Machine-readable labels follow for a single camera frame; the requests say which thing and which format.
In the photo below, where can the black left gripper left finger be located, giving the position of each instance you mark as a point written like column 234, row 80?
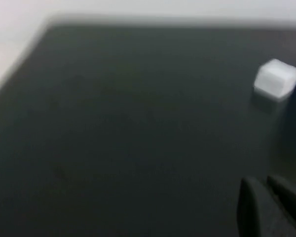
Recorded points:
column 256, row 212

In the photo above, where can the white cube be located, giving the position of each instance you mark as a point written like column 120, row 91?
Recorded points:
column 273, row 79

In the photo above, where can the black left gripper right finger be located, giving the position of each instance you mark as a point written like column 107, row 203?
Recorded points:
column 292, row 205

